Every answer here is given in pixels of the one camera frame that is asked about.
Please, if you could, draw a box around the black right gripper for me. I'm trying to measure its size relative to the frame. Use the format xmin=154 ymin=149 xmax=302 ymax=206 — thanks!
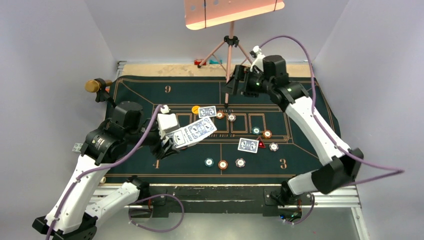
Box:
xmin=221 ymin=64 xmax=274 ymax=98

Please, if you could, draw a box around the orange poker chip stack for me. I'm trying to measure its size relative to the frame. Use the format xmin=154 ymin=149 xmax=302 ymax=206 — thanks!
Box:
xmin=217 ymin=160 xmax=229 ymax=170

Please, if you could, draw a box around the blue playing card deck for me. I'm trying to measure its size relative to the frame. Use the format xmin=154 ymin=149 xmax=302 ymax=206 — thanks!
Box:
xmin=166 ymin=117 xmax=217 ymax=149

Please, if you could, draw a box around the yellow big blind button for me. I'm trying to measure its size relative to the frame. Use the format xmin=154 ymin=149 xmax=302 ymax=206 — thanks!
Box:
xmin=191 ymin=105 xmax=200 ymax=115

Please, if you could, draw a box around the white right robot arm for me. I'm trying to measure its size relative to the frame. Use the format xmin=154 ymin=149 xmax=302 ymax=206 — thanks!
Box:
xmin=223 ymin=55 xmax=364 ymax=204

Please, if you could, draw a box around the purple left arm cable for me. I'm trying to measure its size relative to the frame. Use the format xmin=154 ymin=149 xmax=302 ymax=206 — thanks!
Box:
xmin=44 ymin=104 xmax=185 ymax=240

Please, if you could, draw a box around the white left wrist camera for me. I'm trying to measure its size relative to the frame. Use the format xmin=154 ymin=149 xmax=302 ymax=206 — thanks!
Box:
xmin=156 ymin=105 xmax=180 ymax=139

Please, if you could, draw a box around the aluminium frame rail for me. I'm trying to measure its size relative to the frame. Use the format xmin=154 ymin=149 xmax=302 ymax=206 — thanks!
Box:
xmin=59 ymin=183 xmax=370 ymax=240

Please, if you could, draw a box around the gold knob black clamp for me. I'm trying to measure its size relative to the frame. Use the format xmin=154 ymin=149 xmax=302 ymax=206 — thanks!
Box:
xmin=84 ymin=78 xmax=117 ymax=108

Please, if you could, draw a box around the red clip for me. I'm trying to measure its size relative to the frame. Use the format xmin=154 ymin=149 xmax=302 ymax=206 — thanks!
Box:
xmin=193 ymin=59 xmax=207 ymax=66

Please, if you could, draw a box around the white blue chip stack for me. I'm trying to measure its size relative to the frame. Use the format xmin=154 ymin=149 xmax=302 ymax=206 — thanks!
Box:
xmin=235 ymin=158 xmax=246 ymax=168

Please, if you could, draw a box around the teal clip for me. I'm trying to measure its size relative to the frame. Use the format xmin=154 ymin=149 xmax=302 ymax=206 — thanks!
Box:
xmin=209 ymin=59 xmax=223 ymax=65

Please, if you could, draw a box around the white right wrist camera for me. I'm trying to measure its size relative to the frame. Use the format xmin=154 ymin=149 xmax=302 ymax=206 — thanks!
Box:
xmin=250 ymin=45 xmax=265 ymax=72

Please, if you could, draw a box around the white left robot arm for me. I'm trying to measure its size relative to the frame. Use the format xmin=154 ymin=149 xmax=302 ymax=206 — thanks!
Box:
xmin=32 ymin=101 xmax=180 ymax=240

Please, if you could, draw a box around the blue playing card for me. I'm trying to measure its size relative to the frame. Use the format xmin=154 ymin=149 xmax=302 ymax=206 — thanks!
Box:
xmin=237 ymin=138 xmax=260 ymax=154
xmin=198 ymin=105 xmax=217 ymax=119

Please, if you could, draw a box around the dark green poker mat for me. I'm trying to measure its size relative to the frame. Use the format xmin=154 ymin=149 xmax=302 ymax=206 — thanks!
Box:
xmin=105 ymin=75 xmax=321 ymax=185

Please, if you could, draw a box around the red black triangle dealer marker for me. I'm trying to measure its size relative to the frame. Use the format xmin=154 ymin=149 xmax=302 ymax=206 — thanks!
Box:
xmin=257 ymin=136 xmax=266 ymax=149

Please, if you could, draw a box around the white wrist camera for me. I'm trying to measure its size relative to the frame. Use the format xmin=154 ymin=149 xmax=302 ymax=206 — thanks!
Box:
xmin=156 ymin=105 xmax=180 ymax=139
xmin=250 ymin=45 xmax=265 ymax=72

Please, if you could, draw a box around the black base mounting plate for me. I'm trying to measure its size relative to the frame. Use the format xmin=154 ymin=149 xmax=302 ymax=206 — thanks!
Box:
xmin=147 ymin=184 xmax=312 ymax=218

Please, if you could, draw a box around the small grey lego block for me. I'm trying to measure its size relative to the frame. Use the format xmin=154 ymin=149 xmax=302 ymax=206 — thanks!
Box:
xmin=72 ymin=143 xmax=83 ymax=153

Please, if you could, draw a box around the green blue poker chip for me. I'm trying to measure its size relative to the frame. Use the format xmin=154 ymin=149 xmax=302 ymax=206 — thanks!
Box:
xmin=204 ymin=158 xmax=215 ymax=167
xmin=251 ymin=126 xmax=261 ymax=135

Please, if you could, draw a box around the pink music stand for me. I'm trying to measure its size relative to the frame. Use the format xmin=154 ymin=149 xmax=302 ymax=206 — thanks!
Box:
xmin=183 ymin=0 xmax=286 ymax=109

